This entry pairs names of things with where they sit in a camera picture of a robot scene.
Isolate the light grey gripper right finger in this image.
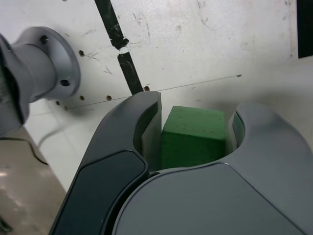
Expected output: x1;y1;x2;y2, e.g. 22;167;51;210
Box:
107;101;313;235

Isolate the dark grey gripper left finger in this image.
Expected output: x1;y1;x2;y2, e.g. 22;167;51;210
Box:
50;91;163;235

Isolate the green cube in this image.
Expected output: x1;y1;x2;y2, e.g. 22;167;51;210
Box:
160;105;226;170

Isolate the black tape strip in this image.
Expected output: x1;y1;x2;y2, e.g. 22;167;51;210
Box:
94;0;143;96

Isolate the grey cable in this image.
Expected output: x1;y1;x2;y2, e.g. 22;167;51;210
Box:
38;127;65;148

